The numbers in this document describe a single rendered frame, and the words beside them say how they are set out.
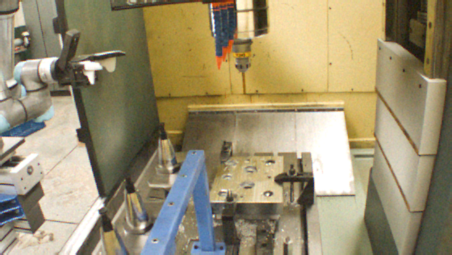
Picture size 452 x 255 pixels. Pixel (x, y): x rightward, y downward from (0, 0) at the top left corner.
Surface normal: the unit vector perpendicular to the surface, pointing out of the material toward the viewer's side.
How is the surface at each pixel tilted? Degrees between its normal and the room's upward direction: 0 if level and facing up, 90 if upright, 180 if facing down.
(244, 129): 25
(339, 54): 90
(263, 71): 90
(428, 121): 90
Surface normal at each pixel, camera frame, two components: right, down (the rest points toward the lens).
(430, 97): -0.13, 0.41
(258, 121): -0.12, -0.67
